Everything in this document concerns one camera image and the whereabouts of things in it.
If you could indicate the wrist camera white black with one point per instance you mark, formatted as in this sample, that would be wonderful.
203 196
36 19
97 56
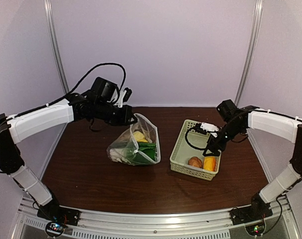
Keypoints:
204 128
123 97

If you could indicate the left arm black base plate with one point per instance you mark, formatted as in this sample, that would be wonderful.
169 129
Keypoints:
61 215

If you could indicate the left round circuit board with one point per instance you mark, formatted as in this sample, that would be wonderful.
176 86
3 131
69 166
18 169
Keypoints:
53 229

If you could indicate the green white bok choy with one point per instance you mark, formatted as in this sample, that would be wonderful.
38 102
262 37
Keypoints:
131 154

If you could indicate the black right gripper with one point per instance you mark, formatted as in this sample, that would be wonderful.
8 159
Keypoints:
211 143

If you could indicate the left aluminium frame post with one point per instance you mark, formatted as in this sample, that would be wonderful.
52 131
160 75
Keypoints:
54 44

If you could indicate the front aluminium rail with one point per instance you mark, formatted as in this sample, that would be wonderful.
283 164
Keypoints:
215 224

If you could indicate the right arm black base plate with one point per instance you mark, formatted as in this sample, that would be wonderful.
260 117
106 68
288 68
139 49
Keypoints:
246 215

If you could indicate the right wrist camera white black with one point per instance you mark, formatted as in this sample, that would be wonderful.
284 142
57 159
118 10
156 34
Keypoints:
204 128

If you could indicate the right aluminium frame post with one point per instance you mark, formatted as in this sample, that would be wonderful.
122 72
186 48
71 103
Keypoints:
256 24

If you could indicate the dark green cucumber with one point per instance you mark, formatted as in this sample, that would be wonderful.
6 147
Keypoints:
146 145

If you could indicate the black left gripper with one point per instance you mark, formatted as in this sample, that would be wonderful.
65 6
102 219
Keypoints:
124 119

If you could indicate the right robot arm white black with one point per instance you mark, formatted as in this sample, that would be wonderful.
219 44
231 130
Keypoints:
277 126

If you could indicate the right round circuit board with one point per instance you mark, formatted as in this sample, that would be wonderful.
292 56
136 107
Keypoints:
255 230

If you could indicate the orange yellow corn bread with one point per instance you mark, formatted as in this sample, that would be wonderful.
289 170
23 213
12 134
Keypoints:
209 163

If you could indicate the brown potato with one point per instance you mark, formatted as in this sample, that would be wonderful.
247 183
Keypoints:
195 162

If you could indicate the clear polka dot zip bag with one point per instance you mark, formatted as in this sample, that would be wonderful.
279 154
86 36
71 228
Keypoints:
145 126

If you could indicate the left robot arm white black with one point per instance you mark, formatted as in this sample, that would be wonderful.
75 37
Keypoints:
103 101

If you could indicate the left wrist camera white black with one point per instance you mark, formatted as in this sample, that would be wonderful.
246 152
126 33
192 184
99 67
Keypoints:
123 97

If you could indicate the green perforated plastic basket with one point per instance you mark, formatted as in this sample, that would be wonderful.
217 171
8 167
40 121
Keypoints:
183 151

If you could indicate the round circuit board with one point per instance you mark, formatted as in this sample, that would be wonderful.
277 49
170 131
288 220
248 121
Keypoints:
53 229
255 230

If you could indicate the aluminium frame post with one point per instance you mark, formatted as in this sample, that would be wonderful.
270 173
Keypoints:
256 24
54 44

